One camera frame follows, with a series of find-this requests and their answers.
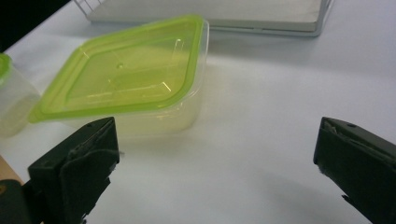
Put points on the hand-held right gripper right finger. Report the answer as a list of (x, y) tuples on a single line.
[(361, 168)]

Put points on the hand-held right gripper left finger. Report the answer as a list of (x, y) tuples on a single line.
[(74, 174)]

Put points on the tall green-lidded plastic container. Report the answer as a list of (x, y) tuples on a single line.
[(14, 99)]

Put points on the shallow square green-lidded plastic container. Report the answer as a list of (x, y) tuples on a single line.
[(130, 74)]

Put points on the white metal rack with grey shelf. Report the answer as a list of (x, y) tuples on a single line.
[(218, 12)]

